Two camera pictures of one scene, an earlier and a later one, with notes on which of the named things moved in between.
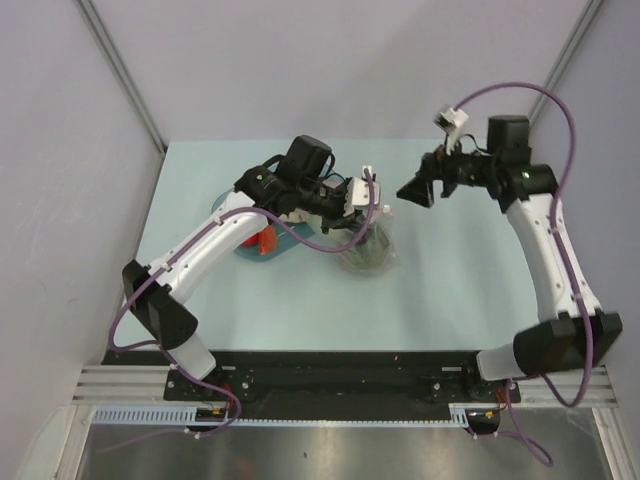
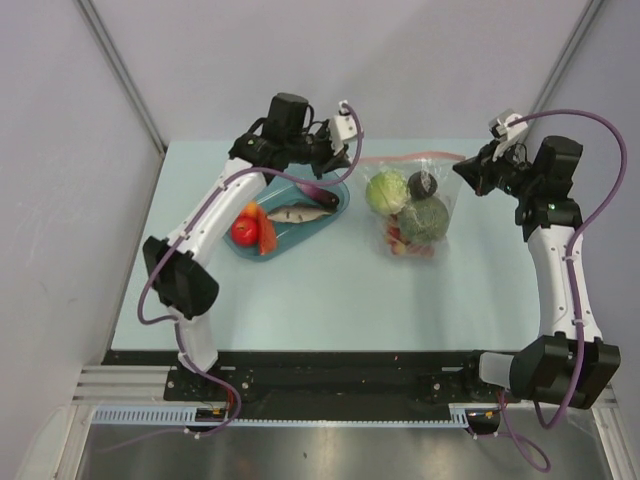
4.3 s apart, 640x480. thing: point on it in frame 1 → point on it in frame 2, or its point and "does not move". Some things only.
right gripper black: x=432 y=165 → x=478 y=171
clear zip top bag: x=376 y=251 → x=412 y=196
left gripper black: x=338 y=221 → x=331 y=162
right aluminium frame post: x=574 y=38 does not move
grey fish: x=297 y=216 does not move
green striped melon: x=372 y=254 → x=424 y=219
